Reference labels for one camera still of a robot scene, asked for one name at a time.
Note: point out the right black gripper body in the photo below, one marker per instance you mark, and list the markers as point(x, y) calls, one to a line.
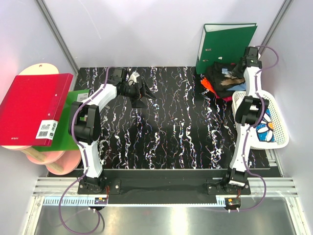
point(237, 71)

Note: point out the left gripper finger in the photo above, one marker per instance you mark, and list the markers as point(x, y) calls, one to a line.
point(146, 92)
point(138, 103)

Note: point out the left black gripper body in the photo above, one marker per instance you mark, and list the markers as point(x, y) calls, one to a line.
point(141, 90)

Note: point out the black t shirt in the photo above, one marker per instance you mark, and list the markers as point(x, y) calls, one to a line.
point(221, 78)

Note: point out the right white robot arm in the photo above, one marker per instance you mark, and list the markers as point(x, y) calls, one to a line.
point(237, 174)

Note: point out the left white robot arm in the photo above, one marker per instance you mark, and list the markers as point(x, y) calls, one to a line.
point(84, 123)

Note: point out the folded dark shirts pile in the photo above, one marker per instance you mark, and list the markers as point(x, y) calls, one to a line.
point(227, 99)

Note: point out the green lever arch binder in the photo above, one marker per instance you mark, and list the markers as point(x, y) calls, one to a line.
point(223, 43)

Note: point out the orange garment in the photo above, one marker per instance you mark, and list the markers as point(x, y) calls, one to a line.
point(207, 85)

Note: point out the black marbled table mat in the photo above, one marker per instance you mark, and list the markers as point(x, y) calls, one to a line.
point(184, 127)

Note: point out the white printed t shirt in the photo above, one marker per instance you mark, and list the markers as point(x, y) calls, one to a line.
point(264, 130)

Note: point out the white plastic laundry basket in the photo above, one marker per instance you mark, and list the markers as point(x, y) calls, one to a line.
point(274, 117)

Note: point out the green plastic folder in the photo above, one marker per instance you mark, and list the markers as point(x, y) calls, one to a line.
point(62, 140)

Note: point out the red ring binder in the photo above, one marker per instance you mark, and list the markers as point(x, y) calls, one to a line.
point(31, 109)

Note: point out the white slotted cable duct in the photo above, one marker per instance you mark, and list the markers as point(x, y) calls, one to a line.
point(75, 201)

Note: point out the aluminium frame profile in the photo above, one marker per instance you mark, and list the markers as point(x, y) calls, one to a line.
point(276, 187)

